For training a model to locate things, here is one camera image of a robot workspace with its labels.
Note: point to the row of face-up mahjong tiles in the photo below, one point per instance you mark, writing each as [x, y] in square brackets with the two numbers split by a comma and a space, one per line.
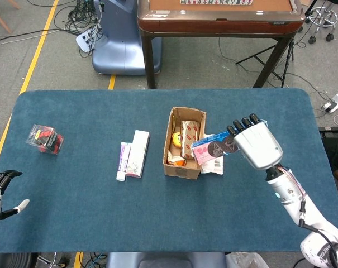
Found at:
[216, 2]

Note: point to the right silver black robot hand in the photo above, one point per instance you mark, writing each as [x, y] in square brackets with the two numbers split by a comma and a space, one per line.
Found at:
[258, 145]

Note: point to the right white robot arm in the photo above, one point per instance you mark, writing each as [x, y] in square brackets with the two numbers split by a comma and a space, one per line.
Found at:
[305, 212]

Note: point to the black frame furniture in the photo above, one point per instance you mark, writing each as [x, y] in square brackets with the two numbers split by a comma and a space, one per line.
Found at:
[335, 150]

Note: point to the white chair with wooden legs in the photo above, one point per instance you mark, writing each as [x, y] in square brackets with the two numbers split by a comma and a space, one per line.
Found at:
[1, 16]

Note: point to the black stool with chrome base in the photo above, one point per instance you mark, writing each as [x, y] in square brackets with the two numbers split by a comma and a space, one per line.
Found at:
[323, 19]

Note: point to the clear box with red toy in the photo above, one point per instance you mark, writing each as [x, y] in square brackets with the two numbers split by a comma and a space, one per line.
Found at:
[45, 138]

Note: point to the white red printed snack packet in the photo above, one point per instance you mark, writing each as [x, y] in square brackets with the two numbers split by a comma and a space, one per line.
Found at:
[189, 136]

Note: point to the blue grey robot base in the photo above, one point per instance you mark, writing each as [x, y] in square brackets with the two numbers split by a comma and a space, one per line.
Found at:
[124, 50]

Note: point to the floral white toothpaste carton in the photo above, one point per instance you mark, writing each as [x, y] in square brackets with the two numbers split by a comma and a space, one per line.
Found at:
[138, 156]

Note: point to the blue cookie packet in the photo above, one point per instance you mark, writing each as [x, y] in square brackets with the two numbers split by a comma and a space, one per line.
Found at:
[210, 148]

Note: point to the cardboard box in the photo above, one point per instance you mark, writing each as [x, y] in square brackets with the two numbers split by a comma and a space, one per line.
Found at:
[182, 171]

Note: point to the purple white toothpaste tube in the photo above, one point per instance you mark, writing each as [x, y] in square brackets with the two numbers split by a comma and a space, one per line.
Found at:
[124, 159]

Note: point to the white black power strip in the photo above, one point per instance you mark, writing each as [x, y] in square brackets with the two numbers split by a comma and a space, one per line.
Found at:
[336, 102]

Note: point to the black tripod stand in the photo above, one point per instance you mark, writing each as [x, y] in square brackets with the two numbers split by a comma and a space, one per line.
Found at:
[280, 67]

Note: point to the yellow snack bag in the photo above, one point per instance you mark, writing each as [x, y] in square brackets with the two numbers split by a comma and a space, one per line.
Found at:
[176, 139]

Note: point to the grey blue robot torso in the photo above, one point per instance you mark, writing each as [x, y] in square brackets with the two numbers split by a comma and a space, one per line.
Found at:
[163, 261]

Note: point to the white crinkled snack bag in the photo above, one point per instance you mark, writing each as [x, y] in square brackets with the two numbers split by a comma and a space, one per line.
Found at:
[213, 167]

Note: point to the brown mahjong table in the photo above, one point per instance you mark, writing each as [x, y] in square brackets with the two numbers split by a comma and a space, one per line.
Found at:
[213, 19]

